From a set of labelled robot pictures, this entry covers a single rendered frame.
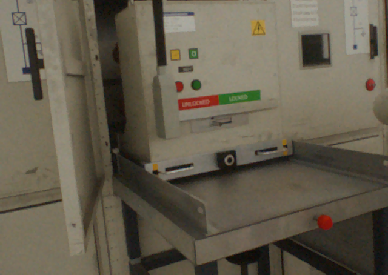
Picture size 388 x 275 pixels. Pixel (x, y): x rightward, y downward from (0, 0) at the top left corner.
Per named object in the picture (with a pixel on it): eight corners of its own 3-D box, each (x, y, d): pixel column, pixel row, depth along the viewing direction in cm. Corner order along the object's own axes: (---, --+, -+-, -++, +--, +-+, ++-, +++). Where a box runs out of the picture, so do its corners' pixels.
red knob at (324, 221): (334, 229, 90) (334, 215, 89) (324, 232, 88) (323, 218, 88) (321, 223, 94) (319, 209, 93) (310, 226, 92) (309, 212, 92)
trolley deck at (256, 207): (405, 201, 106) (405, 178, 105) (196, 266, 80) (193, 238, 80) (259, 161, 167) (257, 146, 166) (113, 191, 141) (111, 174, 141)
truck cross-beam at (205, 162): (293, 154, 140) (291, 137, 139) (146, 184, 118) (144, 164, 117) (284, 152, 145) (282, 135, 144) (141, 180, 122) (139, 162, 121)
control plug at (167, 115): (182, 137, 111) (176, 73, 108) (165, 140, 109) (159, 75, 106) (171, 134, 118) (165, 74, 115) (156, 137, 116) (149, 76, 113)
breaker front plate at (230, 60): (285, 142, 139) (276, 1, 133) (153, 167, 118) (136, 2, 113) (282, 142, 140) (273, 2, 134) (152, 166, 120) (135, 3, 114)
